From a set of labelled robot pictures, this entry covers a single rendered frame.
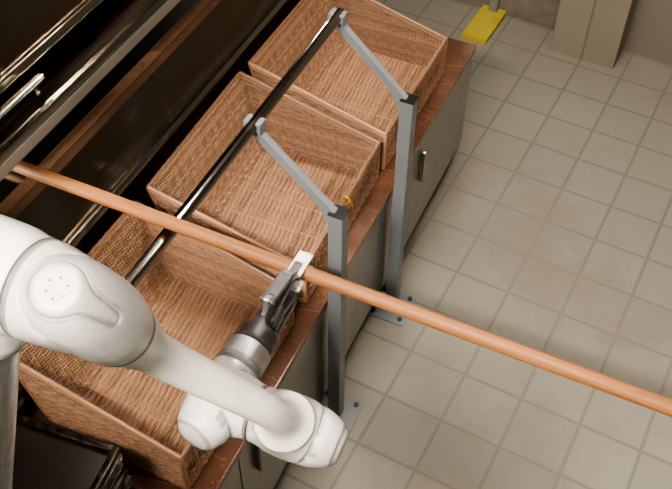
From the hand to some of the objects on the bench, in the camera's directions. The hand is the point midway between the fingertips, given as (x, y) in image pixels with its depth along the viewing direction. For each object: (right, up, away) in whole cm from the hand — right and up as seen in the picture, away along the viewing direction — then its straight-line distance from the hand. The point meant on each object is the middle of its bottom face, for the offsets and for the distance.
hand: (299, 271), depth 182 cm
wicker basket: (-12, +14, +95) cm, 97 cm away
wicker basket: (-37, -27, +58) cm, 74 cm away
